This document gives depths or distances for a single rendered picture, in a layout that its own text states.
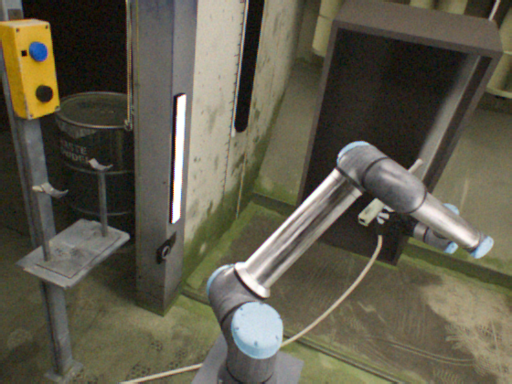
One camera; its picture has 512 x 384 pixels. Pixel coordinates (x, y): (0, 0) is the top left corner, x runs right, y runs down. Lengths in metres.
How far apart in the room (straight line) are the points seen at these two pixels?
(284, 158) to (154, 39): 1.81
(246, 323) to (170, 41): 1.04
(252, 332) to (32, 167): 0.88
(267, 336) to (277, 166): 2.17
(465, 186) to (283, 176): 1.32
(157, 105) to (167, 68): 0.17
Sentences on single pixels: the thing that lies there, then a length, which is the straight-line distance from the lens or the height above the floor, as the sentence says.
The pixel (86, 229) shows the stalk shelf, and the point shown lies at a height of 0.79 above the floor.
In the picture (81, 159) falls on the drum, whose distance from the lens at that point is 2.50.
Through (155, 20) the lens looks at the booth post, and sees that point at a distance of 1.64.
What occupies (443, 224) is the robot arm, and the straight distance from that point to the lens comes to 1.40.
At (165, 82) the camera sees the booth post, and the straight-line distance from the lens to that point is 1.67.
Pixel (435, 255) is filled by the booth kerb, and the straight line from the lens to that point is 3.19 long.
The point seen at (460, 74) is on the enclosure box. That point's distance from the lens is 2.09.
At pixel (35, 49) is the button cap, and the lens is 1.32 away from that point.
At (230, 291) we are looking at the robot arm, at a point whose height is 0.90.
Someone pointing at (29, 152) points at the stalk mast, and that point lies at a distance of 1.48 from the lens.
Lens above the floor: 1.81
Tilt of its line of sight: 30 degrees down
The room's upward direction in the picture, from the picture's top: 10 degrees clockwise
